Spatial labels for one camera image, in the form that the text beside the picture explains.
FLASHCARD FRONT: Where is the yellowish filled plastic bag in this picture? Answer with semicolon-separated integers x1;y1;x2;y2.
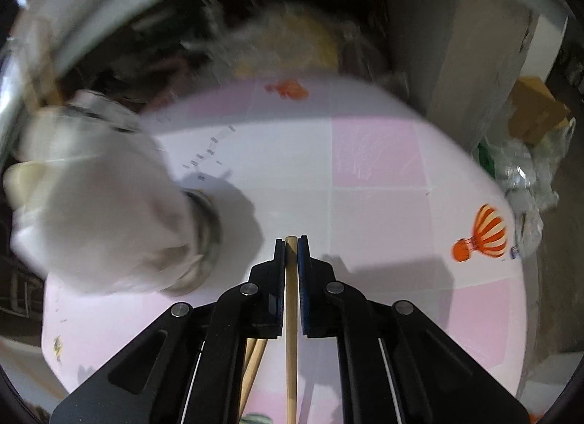
205;2;347;82

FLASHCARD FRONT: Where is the pile of wooden chopsticks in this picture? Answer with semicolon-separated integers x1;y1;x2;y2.
237;337;268;424

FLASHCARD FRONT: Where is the cardboard box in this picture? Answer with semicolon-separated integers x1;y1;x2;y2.
506;76;573;144

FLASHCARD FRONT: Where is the single wooden chopstick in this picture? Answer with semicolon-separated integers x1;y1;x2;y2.
284;235;299;424

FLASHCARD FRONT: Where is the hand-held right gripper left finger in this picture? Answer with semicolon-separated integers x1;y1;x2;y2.
48;238;287;424

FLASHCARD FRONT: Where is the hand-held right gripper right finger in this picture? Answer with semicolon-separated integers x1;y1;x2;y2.
296;236;532;424

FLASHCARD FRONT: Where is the clear plastic bag green print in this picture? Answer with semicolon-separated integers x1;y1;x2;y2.
477;132;562;261

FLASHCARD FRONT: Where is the steel utensil holder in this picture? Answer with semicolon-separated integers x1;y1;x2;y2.
157;189;224;294

